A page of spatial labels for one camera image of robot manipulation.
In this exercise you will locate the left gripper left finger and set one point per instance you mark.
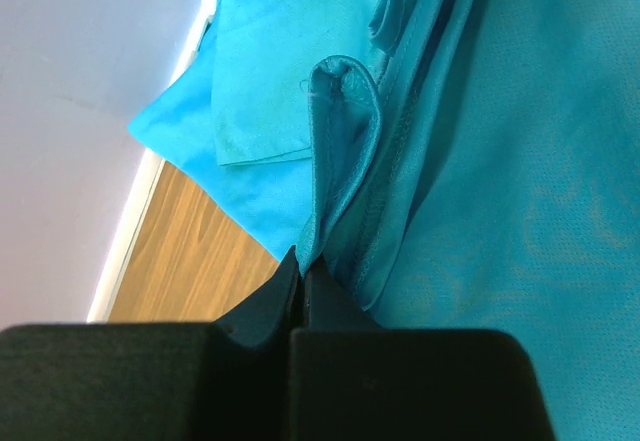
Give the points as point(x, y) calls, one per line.
point(220, 380)

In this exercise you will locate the teal t shirt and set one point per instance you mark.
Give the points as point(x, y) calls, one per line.
point(458, 163)

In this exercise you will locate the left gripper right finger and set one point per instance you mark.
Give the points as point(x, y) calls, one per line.
point(351, 379)

